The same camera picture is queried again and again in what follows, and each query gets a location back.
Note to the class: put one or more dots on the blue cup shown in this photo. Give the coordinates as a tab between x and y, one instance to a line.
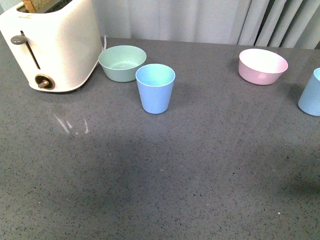
309	101
155	84

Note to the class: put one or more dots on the mint green bowl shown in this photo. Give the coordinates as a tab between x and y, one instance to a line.
121	62

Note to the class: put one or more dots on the pink bowl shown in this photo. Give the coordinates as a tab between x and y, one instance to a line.
261	67

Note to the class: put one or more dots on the white two-slot toaster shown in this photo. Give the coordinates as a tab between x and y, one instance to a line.
56	51

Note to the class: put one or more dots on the grey pleated curtain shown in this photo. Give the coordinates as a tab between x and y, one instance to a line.
262	23

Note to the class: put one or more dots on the toasted bread slice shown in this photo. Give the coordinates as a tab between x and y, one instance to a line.
32	6

